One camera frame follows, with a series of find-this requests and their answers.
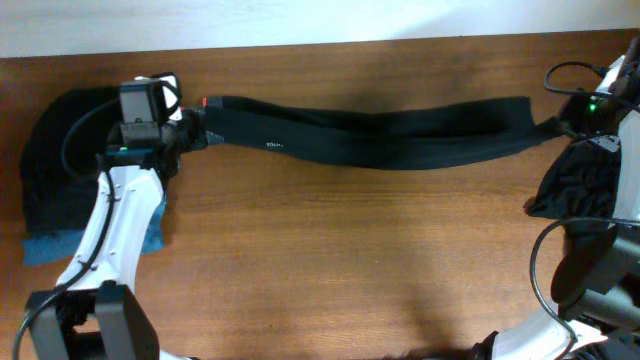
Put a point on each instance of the folded black garment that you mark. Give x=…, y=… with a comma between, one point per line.
x=58, y=165

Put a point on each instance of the folded blue jeans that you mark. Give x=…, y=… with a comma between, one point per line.
x=150, y=235

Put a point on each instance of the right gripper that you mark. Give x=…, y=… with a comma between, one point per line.
x=571, y=117

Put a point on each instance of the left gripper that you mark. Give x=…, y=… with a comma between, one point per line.
x=189, y=128

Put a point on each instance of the black shirt with logo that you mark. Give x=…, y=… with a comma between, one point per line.
x=582, y=182

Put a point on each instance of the black leggings red-grey waistband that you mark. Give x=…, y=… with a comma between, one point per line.
x=425, y=139

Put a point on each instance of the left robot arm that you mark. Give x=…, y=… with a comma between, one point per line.
x=92, y=311

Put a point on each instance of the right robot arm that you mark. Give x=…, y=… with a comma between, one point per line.
x=584, y=266

